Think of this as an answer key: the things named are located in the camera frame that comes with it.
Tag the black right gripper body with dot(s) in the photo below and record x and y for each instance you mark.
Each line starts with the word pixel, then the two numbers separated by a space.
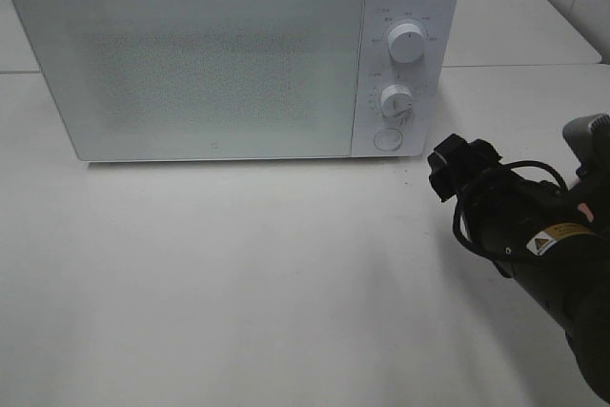
pixel 455 163

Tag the round white door button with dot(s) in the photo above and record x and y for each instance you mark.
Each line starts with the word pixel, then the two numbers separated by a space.
pixel 388 140

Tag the white microwave door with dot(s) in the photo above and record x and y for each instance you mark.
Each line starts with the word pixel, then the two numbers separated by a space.
pixel 139 80

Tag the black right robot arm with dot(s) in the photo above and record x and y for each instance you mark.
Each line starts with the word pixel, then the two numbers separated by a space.
pixel 553 240

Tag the lower white timer knob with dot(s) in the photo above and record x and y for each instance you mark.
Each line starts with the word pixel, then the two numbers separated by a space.
pixel 395 101

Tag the upper white power knob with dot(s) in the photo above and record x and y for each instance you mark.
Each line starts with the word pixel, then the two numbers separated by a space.
pixel 406 41

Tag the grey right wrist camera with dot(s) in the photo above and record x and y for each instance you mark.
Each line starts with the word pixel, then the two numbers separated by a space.
pixel 588 138

